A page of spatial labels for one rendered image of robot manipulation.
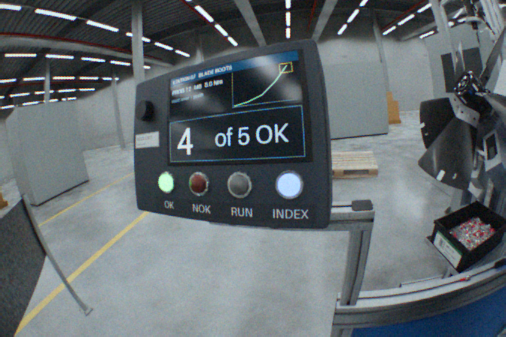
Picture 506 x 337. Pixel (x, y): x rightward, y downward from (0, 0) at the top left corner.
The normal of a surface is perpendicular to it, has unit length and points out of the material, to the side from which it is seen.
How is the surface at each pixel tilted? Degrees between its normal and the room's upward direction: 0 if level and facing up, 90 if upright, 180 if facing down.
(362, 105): 90
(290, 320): 0
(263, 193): 75
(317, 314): 0
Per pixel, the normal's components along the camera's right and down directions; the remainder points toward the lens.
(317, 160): -0.37, -0.04
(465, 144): -0.66, -0.47
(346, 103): -0.15, 0.21
